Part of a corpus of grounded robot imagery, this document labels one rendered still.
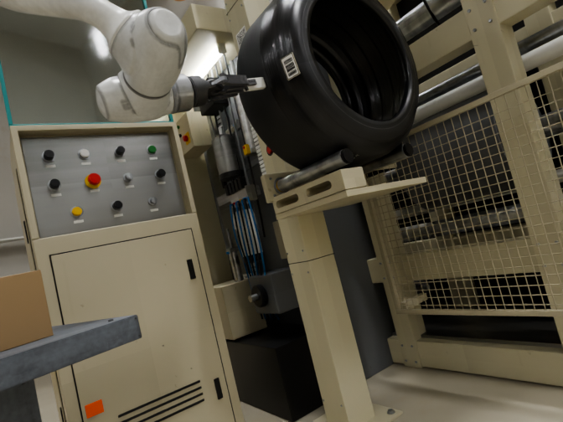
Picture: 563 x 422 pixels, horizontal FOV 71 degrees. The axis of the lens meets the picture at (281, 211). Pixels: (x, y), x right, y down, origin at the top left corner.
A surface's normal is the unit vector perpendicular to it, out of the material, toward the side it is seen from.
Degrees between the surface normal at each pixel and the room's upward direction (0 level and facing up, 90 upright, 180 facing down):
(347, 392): 90
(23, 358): 90
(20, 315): 90
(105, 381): 90
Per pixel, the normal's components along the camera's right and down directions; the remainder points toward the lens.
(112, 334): 0.76, -0.23
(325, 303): 0.55, -0.20
